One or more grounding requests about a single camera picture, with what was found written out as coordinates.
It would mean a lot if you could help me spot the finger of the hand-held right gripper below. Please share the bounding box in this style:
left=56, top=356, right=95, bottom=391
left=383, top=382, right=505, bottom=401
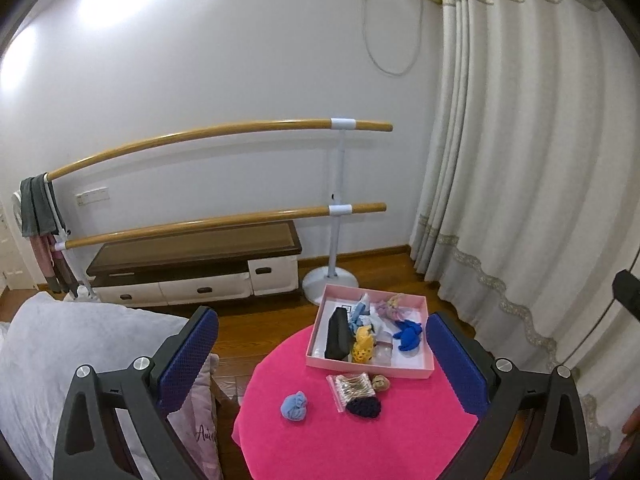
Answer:
left=612, top=269, right=640, bottom=321

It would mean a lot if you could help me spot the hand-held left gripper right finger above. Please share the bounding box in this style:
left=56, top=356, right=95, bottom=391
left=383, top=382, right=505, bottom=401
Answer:
left=427, top=310, right=591, bottom=480

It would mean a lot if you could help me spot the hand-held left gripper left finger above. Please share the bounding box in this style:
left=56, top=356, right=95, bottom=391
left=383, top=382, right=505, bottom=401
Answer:
left=52, top=305, right=221, bottom=480

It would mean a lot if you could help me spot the pink shallow box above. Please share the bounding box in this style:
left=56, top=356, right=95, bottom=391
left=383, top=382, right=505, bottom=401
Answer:
left=305, top=283, right=435, bottom=380

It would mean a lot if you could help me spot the blue fabric bow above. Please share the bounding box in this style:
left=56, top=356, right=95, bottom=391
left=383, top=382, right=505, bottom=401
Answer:
left=392, top=319, right=424, bottom=352

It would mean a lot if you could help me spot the small clear plastic packet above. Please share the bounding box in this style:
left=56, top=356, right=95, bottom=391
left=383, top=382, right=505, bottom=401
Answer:
left=372, top=332, right=401, bottom=364

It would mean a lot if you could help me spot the pink and purple scrunchie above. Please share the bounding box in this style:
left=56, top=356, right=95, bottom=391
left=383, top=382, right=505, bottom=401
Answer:
left=375, top=294, right=407, bottom=321

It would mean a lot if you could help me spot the yellow knitted scrunchie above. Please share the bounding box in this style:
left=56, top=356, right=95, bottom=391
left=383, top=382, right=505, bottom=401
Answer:
left=351, top=326, right=376, bottom=364

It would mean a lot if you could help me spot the light blue and white cloth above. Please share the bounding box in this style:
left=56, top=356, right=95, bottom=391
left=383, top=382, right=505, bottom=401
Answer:
left=347, top=294, right=383, bottom=333

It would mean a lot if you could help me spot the black soft pouch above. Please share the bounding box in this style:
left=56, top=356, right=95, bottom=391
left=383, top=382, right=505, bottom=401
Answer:
left=324, top=307, right=351, bottom=361

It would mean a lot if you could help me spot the person's right hand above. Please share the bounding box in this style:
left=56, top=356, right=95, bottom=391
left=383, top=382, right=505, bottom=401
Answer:
left=621, top=402, right=640, bottom=436

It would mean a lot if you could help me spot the navy knitted scrunchie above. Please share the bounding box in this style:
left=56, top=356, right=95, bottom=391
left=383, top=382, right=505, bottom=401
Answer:
left=346, top=396, right=382, bottom=418

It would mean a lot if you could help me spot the clear bag of hair clips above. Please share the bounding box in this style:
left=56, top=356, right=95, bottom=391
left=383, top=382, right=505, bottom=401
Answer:
left=326, top=372, right=376, bottom=414

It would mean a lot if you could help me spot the brown and white low cabinet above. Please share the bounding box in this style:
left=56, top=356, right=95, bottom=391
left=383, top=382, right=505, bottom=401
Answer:
left=86, top=221, right=303, bottom=307

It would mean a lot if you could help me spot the light blue balled sock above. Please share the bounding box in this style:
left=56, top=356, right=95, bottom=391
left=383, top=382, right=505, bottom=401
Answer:
left=281, top=390, right=308, bottom=422

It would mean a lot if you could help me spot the grey blanket with pillow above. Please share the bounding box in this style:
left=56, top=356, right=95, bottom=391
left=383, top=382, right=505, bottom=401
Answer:
left=0, top=292, right=201, bottom=480

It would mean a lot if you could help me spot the pink round tablecloth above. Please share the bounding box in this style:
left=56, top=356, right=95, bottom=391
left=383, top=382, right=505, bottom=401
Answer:
left=231, top=322, right=493, bottom=480

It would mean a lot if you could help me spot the white pleated curtain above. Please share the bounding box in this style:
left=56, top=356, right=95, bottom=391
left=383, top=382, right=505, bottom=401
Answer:
left=410, top=0, right=640, bottom=461

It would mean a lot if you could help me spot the pink hanging cloth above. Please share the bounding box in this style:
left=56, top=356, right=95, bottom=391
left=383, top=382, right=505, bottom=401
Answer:
left=30, top=232, right=76, bottom=295

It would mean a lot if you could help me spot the white barre stand round base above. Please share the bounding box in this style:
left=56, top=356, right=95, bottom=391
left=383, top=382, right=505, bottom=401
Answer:
left=301, top=117, right=373, bottom=307

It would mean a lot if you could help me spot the grey hanging cloth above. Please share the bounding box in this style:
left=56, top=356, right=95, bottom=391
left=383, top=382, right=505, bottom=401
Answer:
left=19, top=174, right=66, bottom=238

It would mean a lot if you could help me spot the short wooden barre rail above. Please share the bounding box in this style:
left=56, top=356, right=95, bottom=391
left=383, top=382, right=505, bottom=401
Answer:
left=54, top=202, right=388, bottom=252

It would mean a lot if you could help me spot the white wall switch panel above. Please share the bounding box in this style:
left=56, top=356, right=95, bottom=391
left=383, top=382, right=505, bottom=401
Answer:
left=77, top=187, right=110, bottom=206

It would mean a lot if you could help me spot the long wooden barre rail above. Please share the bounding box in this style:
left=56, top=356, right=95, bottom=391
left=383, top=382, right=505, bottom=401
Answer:
left=46, top=118, right=394, bottom=182

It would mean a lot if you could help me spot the white power cable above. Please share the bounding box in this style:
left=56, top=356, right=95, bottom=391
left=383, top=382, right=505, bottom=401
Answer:
left=357, top=0, right=426, bottom=77

